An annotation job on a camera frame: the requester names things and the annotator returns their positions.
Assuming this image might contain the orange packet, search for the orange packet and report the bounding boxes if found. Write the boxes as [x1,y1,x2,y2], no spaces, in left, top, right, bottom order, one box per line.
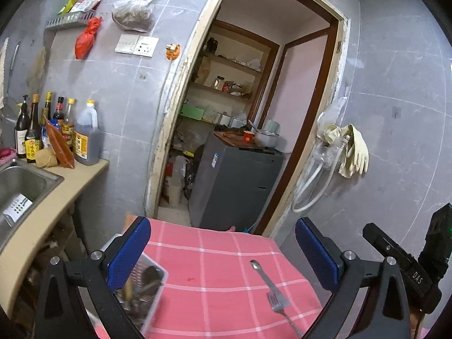
[44,118,76,169]

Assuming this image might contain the yellow green packet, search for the yellow green packet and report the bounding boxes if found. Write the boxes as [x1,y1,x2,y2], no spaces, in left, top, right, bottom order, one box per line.
[57,0,86,15]

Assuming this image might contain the red snack packets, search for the red snack packets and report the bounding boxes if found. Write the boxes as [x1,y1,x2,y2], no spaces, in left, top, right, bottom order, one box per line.
[71,0,105,13]

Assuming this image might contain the dark red cap bottle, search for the dark red cap bottle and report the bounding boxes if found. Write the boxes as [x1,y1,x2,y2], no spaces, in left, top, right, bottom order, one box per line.
[53,96,66,125]

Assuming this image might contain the blue packet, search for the blue packet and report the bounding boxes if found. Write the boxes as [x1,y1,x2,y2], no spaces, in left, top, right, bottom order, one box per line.
[41,122,57,149]

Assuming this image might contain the cream rubber gloves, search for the cream rubber gloves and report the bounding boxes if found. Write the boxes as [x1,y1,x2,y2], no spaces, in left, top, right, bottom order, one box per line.
[319,124,370,179]

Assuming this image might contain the green box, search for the green box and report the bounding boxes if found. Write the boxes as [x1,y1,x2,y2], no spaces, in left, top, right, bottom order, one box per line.
[180,104,205,121]

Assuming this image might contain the steel sink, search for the steel sink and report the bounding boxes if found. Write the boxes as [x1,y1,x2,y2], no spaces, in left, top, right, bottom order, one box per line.
[0,158,66,252]

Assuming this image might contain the grey washing machine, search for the grey washing machine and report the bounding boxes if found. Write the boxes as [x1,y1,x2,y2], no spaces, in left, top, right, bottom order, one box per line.
[188,131,285,236]

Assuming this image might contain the large brown vinegar jug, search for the large brown vinegar jug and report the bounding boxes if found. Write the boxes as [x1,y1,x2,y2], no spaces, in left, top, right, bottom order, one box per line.
[73,99,101,166]

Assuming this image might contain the grey wall shelf rack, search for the grey wall shelf rack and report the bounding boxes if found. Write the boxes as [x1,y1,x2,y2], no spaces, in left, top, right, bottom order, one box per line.
[45,9,98,31]

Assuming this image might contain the white perforated utensil basket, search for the white perforated utensil basket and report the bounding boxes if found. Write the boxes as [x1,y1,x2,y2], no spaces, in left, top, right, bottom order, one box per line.
[112,252,169,333]

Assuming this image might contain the white wall switch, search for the white wall switch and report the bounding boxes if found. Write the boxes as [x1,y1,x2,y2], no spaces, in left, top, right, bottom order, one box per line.
[114,34,139,55]

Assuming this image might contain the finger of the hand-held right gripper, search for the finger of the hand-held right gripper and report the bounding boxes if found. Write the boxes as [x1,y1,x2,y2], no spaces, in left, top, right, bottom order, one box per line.
[362,222,393,257]

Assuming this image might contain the metal pot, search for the metal pot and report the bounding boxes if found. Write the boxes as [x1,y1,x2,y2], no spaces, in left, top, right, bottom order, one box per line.
[254,119,280,149]

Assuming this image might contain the clear bag of dried goods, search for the clear bag of dried goods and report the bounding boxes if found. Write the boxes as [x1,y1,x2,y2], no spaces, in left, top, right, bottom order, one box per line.
[111,0,165,32]

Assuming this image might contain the metal utensil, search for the metal utensil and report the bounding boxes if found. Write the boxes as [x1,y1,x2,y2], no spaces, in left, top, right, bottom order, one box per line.
[250,259,292,308]

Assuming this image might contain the dark soy sauce bottle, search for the dark soy sauce bottle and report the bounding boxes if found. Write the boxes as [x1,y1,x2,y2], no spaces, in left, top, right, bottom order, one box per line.
[24,94,42,163]

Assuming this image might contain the clear yellow cap bottle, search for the clear yellow cap bottle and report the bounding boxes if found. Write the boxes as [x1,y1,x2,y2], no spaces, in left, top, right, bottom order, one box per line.
[62,98,77,149]

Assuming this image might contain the slim yellow cap bottle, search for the slim yellow cap bottle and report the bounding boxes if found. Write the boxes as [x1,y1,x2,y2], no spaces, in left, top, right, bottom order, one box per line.
[41,91,54,121]

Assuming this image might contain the metal fork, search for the metal fork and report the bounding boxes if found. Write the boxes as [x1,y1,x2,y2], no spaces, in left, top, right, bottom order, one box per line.
[266,291,305,338]

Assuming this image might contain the wooden cutting board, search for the wooden cutting board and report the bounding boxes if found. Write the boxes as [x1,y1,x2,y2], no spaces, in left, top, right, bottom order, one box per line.
[213,130,265,149]

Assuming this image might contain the white wall socket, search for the white wall socket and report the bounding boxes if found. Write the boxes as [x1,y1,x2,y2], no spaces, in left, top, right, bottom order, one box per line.
[133,36,160,58]

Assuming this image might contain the white hose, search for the white hose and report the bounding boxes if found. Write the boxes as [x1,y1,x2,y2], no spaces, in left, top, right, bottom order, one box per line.
[291,135,351,214]

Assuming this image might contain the wooden shelf unit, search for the wooden shelf unit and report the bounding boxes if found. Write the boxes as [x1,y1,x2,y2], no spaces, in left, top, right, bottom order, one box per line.
[178,20,281,138]

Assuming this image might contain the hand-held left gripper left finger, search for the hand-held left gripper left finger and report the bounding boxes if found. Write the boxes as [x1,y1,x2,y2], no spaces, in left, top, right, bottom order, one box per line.
[35,215,152,339]

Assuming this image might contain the beige tied bag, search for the beige tied bag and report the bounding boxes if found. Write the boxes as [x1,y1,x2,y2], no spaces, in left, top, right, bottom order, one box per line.
[35,148,59,169]

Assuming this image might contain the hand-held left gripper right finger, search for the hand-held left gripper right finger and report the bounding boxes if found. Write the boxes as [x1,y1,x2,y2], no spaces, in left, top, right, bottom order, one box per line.
[295,217,412,339]

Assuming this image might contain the white bucket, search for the white bucket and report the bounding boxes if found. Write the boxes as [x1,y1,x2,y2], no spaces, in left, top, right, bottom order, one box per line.
[168,155,186,206]

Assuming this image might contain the pink checked tablecloth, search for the pink checked tablecloth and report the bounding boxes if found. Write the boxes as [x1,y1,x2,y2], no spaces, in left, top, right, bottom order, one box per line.
[95,215,324,339]

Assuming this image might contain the metal ladle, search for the metal ladle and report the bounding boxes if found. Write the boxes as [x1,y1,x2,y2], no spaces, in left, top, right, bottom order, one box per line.
[1,42,20,111]

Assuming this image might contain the red plastic bag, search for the red plastic bag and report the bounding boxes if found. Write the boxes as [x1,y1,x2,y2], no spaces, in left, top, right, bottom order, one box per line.
[74,16,103,60]

